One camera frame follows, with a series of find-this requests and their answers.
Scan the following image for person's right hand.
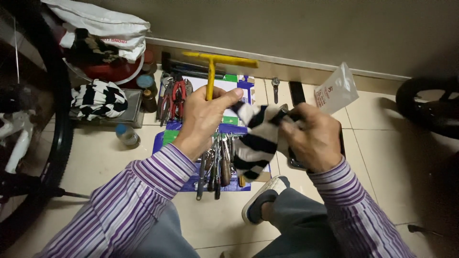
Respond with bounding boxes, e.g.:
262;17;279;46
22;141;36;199
278;102;343;174

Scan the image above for person's left hand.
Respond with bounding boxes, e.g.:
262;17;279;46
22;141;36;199
172;85;245;162

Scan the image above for black white striped cloth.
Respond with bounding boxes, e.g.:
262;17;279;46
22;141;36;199
71;79;129;121
229;101;299;182

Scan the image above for yellow T-handle wrench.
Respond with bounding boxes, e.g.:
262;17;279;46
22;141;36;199
182;51;259;102

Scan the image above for black flat bar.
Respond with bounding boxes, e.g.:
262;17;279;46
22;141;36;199
289;81;306;107

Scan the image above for silver ratchet wrench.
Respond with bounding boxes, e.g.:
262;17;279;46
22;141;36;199
271;77;281;105

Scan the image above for white plastic pouch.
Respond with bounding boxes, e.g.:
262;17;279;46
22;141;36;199
313;62;360;115

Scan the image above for row of screwdrivers and wrenches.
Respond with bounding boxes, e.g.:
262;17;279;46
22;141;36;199
195;132;249;201

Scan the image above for white grey slipper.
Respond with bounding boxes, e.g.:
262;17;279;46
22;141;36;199
241;175;290;226

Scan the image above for person's grey trousers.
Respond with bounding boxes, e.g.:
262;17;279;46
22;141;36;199
133;187;345;258

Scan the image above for flattened blue cardboard box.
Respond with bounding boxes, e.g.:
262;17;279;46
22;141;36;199
152;74;272;193

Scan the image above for small black wheel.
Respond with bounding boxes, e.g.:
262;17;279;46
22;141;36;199
395;76;459;140

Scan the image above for brown bottle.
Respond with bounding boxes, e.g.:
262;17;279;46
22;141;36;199
142;89;158;114

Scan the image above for blue lidded jar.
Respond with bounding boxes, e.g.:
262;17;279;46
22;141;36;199
136;74;158;97

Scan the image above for grey metal box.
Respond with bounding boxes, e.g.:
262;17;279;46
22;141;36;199
70;88;145;129

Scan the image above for small blue capped bottle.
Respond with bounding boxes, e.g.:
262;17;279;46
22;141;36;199
115;123;141;148

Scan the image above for black kickstand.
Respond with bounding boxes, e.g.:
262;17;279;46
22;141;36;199
407;224;444;238

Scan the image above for red plastic basin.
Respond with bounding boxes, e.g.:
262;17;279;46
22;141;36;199
82;50;146;86

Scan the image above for white plastic bag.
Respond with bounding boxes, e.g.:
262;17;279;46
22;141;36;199
41;0;151;64

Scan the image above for dark patterned cloth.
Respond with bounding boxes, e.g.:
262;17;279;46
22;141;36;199
66;28;122;68

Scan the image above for black bicycle wheel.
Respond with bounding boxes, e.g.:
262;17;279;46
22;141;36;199
0;0;75;248

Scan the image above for red handled pliers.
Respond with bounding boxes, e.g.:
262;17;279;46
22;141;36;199
171;79;187;121

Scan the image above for grey handled pliers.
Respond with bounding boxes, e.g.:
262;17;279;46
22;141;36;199
156;80;175;127

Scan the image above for white bicycle frame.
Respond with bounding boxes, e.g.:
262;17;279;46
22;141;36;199
0;110;35;175

